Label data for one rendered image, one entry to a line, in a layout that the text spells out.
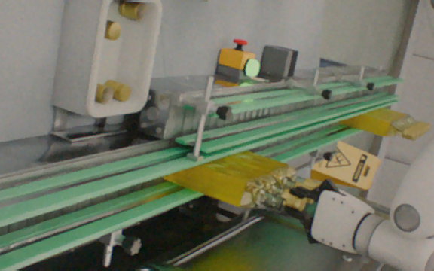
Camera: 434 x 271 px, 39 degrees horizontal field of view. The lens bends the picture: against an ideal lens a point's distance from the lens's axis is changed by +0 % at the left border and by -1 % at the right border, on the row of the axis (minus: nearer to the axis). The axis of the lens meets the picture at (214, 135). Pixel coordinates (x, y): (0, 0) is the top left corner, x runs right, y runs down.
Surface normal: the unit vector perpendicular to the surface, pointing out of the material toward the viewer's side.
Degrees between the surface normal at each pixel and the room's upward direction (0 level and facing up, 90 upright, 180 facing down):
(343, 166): 75
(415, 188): 109
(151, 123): 90
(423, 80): 90
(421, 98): 90
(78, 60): 90
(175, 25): 0
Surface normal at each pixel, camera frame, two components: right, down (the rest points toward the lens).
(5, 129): 0.85, 0.28
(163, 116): -0.48, 0.11
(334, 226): -0.69, 0.04
